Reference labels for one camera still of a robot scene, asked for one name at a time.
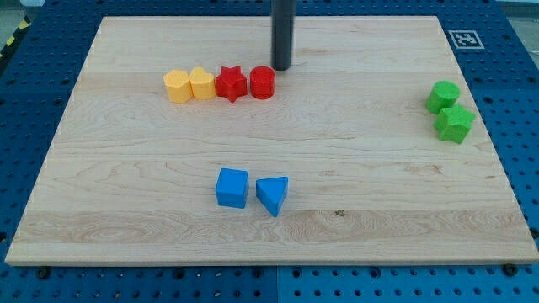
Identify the red cylinder block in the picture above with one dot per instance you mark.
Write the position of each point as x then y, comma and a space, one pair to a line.
262, 82

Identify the blue triangle block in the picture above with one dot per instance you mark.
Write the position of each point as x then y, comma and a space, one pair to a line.
272, 192

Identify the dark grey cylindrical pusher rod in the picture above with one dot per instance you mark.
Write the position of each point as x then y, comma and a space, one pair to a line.
283, 14

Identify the light wooden board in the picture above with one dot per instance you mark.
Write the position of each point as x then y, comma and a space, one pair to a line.
130, 178

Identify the white fiducial marker tag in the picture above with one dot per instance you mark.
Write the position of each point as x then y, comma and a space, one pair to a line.
466, 39

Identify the yellow heart block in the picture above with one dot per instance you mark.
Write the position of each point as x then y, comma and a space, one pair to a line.
202, 83

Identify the green cylinder block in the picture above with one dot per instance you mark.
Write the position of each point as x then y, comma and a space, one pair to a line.
442, 95

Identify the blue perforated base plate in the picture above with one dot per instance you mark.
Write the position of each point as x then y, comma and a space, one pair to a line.
44, 66

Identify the blue cube block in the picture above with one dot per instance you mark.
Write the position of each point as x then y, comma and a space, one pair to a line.
232, 188

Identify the red star block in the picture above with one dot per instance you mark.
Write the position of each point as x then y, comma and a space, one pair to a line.
231, 83

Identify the green star block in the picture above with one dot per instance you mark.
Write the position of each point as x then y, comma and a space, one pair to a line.
454, 123

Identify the yellow hexagon block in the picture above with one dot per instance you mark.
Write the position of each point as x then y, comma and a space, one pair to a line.
178, 87

